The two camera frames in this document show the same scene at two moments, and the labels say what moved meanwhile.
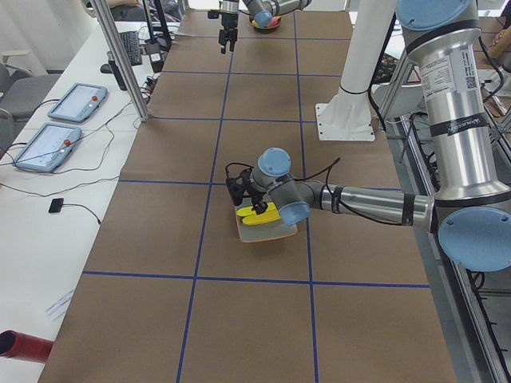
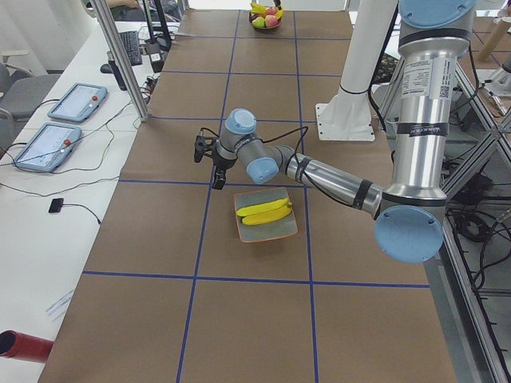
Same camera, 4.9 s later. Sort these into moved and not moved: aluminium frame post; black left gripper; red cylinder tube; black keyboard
Moved: black left gripper
Not moved: black keyboard; aluminium frame post; red cylinder tube
